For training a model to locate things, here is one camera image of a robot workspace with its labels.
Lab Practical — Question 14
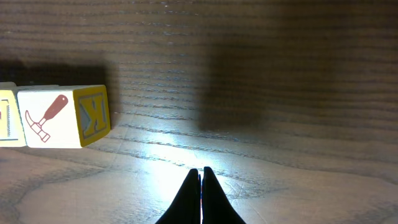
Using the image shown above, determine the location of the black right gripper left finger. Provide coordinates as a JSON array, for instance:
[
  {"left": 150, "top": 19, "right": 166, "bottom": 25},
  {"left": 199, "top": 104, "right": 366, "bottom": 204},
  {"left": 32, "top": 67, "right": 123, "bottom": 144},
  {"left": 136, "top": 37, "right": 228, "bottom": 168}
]
[{"left": 155, "top": 169, "right": 201, "bottom": 224}]

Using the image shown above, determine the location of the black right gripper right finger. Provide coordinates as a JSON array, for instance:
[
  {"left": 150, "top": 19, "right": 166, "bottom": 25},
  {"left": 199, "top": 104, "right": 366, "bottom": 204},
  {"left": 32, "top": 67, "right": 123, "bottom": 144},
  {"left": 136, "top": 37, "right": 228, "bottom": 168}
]
[{"left": 201, "top": 167, "right": 246, "bottom": 224}]

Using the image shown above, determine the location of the hammer wooden block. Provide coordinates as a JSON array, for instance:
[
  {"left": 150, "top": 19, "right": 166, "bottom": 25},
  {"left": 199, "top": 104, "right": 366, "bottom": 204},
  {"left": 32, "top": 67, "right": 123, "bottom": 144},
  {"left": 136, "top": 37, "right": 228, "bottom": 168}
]
[{"left": 17, "top": 85, "right": 111, "bottom": 149}]

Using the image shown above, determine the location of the yellow top wooden block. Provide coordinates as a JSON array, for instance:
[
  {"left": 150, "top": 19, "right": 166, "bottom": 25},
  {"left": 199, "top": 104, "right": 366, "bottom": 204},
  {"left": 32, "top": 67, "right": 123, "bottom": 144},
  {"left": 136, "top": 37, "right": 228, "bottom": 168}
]
[{"left": 1, "top": 82, "right": 26, "bottom": 147}]

